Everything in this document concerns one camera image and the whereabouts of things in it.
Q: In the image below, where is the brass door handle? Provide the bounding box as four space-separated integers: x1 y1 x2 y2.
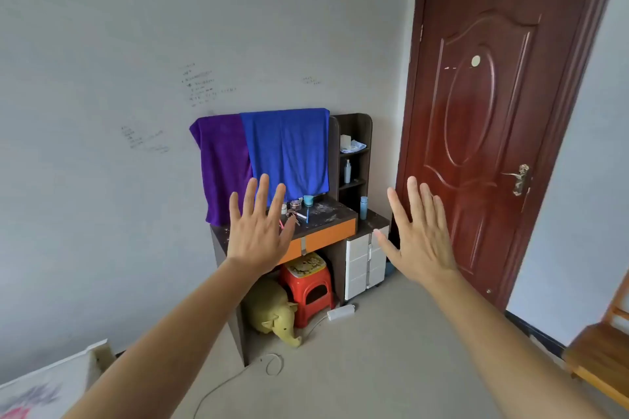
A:
502 164 531 197

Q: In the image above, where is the white cable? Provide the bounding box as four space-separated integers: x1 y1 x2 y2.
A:
192 352 285 419

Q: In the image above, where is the blue towel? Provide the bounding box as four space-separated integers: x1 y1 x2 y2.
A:
239 108 331 204

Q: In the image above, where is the wooden chair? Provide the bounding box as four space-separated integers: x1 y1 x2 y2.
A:
562 271 629 410

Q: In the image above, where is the person's right hand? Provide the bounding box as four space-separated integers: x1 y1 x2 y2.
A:
372 175 463 288

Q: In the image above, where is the person's right forearm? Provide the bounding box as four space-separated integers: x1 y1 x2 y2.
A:
422 270 610 419

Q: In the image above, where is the orange drawer front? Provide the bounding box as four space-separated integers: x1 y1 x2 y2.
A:
277 218 358 266

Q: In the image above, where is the red wooden door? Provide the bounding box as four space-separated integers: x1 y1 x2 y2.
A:
391 0 628 312

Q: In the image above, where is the person's left forearm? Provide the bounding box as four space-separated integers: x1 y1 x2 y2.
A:
61 259 276 419

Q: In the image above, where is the dark wooden table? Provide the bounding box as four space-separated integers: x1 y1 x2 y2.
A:
210 195 392 367

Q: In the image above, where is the white power strip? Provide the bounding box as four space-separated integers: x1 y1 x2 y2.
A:
326 304 356 322

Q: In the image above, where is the purple towel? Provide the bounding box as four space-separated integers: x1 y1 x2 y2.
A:
189 114 254 227

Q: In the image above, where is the dark wooden shelf unit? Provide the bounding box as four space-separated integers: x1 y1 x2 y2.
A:
328 113 373 218

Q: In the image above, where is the yellow elephant toy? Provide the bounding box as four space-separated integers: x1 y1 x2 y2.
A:
244 277 303 349

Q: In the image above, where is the white drawer cabinet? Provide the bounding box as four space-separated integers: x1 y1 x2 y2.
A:
343 226 391 302

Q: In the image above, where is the red plastic stool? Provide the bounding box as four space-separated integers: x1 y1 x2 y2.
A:
278 252 336 329

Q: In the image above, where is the person's left hand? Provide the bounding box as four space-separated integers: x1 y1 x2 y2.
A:
225 173 299 277

